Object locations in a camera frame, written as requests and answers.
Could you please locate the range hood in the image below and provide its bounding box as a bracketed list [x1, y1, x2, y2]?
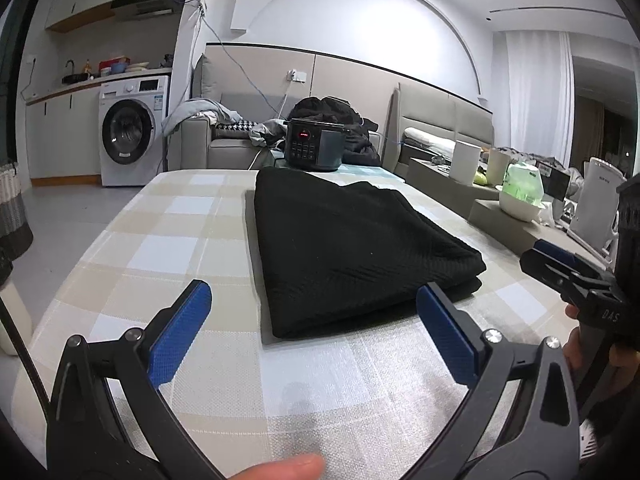
[111, 0, 183, 21]

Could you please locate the pale cup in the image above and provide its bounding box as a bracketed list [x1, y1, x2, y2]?
[486, 150, 512, 188]

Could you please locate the dark rice cooker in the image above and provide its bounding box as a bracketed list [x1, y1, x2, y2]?
[284, 117, 348, 172]

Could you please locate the person's right hand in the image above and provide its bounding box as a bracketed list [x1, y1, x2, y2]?
[564, 305, 583, 376]

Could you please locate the white standing appliance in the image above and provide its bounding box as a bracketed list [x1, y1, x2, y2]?
[567, 156, 628, 256]

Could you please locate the person's dark clothing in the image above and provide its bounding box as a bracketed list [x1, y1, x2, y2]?
[577, 360, 640, 480]

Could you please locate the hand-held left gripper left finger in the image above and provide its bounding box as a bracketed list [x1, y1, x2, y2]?
[47, 280, 226, 480]

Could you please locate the kitchen counter cabinet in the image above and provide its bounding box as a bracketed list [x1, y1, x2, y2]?
[25, 67, 173, 186]

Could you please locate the grey sofa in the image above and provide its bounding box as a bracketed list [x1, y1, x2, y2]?
[167, 52, 286, 171]

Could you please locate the grey clothes pile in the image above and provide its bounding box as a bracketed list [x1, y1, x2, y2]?
[162, 99, 288, 148]

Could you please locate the person's left hand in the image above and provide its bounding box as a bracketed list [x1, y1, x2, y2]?
[235, 454, 326, 480]

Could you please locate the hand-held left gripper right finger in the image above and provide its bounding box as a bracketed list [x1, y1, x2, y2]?
[400, 282, 581, 480]

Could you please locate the white washing machine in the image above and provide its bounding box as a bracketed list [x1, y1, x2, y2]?
[99, 76, 171, 188]

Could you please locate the grey bedside bench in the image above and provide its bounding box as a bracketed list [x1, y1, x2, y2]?
[405, 157, 608, 271]

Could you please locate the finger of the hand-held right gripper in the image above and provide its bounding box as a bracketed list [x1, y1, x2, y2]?
[520, 251, 596, 306]
[532, 239, 608, 281]

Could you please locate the green humidifier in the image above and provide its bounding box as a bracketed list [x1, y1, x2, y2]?
[498, 162, 546, 223]

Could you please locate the black cable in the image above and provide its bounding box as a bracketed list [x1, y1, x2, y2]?
[0, 295, 53, 413]

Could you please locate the houndstooth cushion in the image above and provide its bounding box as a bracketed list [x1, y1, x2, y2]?
[215, 119, 258, 136]

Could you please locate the beige trash bin black bag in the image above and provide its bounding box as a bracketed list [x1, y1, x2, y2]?
[0, 280, 35, 356]

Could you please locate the beige checked tablecloth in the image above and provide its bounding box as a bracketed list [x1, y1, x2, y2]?
[10, 169, 621, 480]

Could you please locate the white cylindrical container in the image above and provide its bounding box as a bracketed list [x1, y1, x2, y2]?
[448, 141, 482, 183]

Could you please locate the grey woven basket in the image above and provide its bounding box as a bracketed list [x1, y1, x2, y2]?
[0, 157, 35, 261]

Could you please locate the grey upholstered bed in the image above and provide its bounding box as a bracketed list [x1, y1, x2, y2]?
[382, 82, 496, 181]

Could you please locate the black knit cloth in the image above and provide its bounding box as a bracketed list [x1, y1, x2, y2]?
[254, 166, 487, 340]

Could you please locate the white curtain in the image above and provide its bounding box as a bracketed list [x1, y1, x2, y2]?
[505, 30, 573, 166]

